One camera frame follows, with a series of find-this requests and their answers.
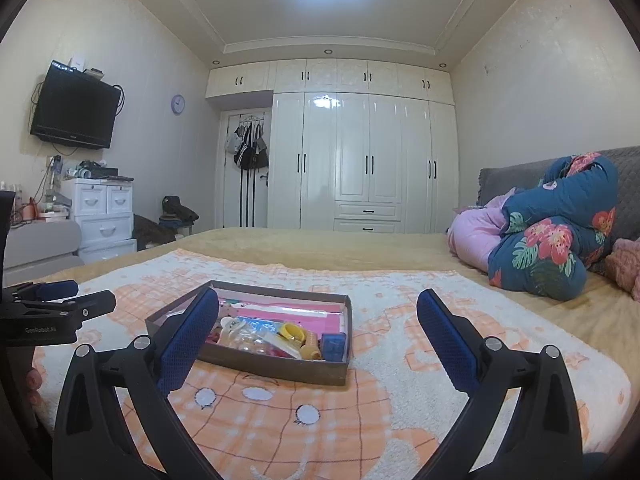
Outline clear pearl claw hair clip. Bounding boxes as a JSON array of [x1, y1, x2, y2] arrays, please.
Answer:
[[217, 316, 280, 356]]

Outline pink quilt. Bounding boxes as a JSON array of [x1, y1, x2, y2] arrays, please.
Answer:
[[447, 188, 516, 273]]

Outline white card with earrings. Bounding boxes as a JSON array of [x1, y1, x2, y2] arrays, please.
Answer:
[[262, 332, 303, 360]]

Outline blue floral quilt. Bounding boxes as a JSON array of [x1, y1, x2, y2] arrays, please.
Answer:
[[488, 152, 618, 301]]

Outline orange white plaid blanket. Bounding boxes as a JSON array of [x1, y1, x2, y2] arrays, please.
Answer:
[[29, 246, 634, 480]]

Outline white door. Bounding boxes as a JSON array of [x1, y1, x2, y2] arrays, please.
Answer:
[[215, 108, 271, 229]]

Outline pink knitted blanket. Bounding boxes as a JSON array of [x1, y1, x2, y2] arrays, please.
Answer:
[[605, 238, 640, 302]]

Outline small blue cube box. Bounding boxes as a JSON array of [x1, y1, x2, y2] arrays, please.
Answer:
[[320, 333, 347, 363]]

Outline orange spiral hair tie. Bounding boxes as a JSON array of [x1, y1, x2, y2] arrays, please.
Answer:
[[301, 331, 324, 362]]

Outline left hand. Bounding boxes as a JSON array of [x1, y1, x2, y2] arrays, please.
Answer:
[[25, 367, 42, 406]]

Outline grey shallow cardboard box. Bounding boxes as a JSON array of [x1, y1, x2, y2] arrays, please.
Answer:
[[145, 281, 352, 387]]

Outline black wall television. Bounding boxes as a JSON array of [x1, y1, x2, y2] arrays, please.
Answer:
[[30, 61, 122, 150]]

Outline white drawer cabinet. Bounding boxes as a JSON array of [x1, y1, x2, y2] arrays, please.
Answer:
[[61, 179, 138, 264]]

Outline grey headboard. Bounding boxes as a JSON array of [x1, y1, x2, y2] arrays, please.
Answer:
[[477, 146, 639, 274]]

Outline white wardrobe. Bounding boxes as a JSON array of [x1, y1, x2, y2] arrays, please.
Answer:
[[206, 58, 459, 234]]

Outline dark clothes pile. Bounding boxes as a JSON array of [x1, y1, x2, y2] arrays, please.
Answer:
[[132, 195, 200, 252]]

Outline grey chair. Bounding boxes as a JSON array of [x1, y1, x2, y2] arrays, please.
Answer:
[[3, 220, 84, 286]]

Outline bags hanging on door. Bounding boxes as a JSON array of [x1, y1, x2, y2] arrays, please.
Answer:
[[224, 122, 269, 171]]

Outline tan bed cover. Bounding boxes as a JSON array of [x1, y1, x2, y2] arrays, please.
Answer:
[[43, 229, 639, 405]]

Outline yellow hair clip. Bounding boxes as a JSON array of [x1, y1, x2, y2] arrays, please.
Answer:
[[278, 322, 307, 348]]

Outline pink book with blue label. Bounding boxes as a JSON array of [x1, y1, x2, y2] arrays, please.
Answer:
[[206, 296, 348, 362]]

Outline round wall clock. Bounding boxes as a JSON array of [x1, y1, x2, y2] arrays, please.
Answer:
[[170, 94, 186, 116]]

